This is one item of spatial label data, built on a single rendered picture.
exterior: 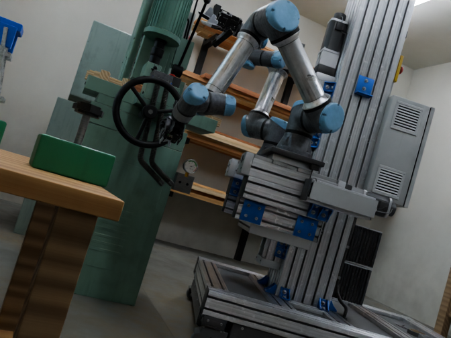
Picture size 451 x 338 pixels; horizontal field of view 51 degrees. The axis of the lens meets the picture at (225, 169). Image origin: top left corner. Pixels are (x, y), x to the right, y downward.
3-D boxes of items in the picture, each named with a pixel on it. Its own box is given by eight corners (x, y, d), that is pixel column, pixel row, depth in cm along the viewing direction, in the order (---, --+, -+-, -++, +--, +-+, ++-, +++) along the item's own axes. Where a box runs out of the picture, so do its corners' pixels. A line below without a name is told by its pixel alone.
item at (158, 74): (151, 78, 198) (155, 65, 198) (146, 81, 208) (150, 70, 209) (180, 88, 202) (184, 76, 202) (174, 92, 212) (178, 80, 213)
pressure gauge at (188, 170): (180, 175, 206) (186, 157, 206) (178, 174, 209) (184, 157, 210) (194, 179, 208) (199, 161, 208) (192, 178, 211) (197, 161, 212)
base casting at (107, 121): (83, 120, 198) (90, 99, 198) (78, 126, 252) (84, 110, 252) (183, 153, 212) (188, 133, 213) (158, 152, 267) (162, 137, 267)
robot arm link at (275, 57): (315, 76, 262) (278, 72, 220) (297, 74, 267) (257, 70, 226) (319, 55, 259) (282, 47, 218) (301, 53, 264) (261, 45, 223)
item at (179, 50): (172, 64, 243) (180, 36, 244) (168, 66, 251) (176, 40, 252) (186, 70, 246) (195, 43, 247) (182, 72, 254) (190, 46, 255)
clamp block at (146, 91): (141, 96, 196) (148, 76, 196) (137, 100, 209) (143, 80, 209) (175, 108, 201) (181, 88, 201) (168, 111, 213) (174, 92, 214)
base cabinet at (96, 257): (29, 285, 193) (83, 119, 197) (35, 255, 247) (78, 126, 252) (135, 306, 207) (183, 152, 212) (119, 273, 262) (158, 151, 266)
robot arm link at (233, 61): (248, 7, 188) (180, 104, 178) (263, 0, 178) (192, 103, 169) (268, 26, 193) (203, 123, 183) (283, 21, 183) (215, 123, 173)
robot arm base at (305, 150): (304, 161, 205) (311, 140, 206) (314, 160, 190) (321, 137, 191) (271, 151, 204) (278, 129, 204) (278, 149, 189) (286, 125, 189)
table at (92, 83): (84, 84, 188) (89, 70, 189) (81, 92, 217) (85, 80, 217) (221, 133, 208) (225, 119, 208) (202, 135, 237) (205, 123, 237)
